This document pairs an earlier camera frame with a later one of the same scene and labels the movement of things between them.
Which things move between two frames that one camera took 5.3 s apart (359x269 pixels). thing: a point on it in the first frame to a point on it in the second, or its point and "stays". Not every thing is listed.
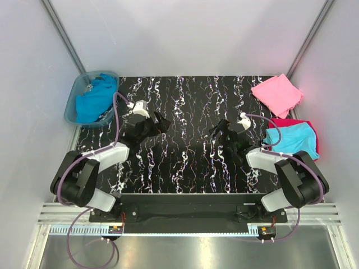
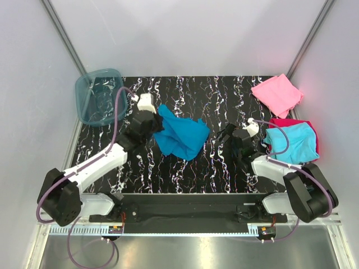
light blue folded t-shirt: [295, 139] stays
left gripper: [161, 128] stays
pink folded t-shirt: [279, 94] stays
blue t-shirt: [97, 99] to [183, 137]
